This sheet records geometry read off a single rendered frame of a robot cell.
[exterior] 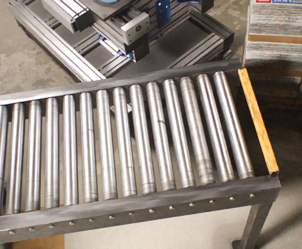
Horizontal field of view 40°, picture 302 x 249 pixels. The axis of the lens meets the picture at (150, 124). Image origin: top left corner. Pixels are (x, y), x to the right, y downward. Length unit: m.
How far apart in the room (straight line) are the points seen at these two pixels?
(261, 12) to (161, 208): 0.95
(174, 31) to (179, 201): 1.45
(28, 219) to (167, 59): 1.36
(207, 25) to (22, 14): 1.20
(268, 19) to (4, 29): 1.98
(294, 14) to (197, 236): 1.13
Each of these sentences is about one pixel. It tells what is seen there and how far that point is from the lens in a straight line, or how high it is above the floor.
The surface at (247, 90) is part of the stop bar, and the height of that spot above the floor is 0.82.
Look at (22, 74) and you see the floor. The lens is 2.86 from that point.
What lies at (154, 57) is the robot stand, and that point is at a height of 0.21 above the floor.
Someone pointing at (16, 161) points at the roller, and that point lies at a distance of 1.52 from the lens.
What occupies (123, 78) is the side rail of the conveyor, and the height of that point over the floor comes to 0.80.
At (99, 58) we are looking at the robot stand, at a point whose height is 0.21.
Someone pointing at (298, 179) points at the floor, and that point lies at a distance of 2.30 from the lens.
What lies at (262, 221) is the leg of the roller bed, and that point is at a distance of 1.65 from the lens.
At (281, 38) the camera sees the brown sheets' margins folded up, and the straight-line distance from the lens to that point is 1.97.
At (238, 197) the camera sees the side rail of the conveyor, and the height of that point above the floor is 0.77.
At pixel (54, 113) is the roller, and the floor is 0.80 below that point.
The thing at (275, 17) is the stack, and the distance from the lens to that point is 1.88.
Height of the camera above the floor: 2.03
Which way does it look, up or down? 57 degrees down
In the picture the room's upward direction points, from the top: 10 degrees counter-clockwise
